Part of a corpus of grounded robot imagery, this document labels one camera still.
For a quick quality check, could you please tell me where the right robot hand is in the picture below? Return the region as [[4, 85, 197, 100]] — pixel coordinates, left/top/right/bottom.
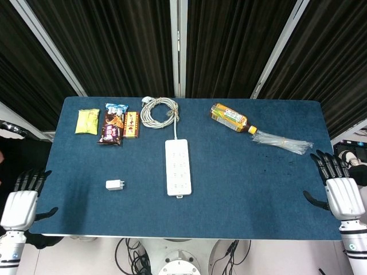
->
[[303, 149, 366, 222]]

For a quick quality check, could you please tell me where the black and white floor equipment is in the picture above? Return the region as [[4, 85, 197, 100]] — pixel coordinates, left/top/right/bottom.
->
[[333, 139, 367, 174]]

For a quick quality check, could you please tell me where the black floor cable tangle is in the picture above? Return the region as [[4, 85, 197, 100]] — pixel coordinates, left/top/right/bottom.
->
[[114, 238, 151, 275], [213, 239, 252, 266]]

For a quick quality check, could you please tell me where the white power strip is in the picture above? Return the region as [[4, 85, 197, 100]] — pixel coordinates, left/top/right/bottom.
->
[[165, 139, 194, 199]]

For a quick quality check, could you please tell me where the yellow snack packet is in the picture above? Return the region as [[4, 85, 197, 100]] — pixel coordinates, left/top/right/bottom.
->
[[74, 108, 101, 135]]

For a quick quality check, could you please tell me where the tea bottle with yellow cap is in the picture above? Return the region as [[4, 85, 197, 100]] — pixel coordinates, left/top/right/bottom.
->
[[209, 103, 258, 135]]

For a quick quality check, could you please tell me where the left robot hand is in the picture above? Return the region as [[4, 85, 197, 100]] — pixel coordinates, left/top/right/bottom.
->
[[0, 168, 58, 231]]

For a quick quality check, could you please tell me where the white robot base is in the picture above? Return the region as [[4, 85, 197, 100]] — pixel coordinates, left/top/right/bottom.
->
[[139, 238, 231, 275]]

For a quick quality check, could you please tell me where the white power adapter plug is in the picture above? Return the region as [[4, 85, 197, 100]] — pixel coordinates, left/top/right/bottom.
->
[[105, 179, 127, 191]]

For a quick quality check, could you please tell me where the brown snack packet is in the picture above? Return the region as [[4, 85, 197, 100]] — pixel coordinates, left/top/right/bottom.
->
[[96, 103, 129, 146]]

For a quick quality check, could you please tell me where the bundle of clear straws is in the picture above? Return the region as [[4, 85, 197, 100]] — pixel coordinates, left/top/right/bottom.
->
[[251, 129, 315, 156]]

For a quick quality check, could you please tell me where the red and yellow box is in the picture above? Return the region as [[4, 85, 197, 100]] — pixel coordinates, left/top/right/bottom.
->
[[122, 111, 141, 140]]

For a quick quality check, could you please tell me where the white cable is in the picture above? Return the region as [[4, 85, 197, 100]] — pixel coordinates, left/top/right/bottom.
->
[[140, 96, 180, 141]]

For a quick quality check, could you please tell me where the white frame post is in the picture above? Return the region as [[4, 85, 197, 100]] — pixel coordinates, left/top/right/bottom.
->
[[249, 0, 311, 100], [8, 0, 88, 97], [169, 0, 189, 97]]

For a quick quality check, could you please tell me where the blue table mat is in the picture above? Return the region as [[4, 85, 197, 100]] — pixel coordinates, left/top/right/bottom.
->
[[28, 96, 343, 242]]

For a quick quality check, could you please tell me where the black curtain panel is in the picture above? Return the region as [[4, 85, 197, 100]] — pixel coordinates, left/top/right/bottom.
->
[[0, 0, 79, 132], [257, 0, 367, 139], [185, 0, 299, 99], [25, 0, 176, 97]]

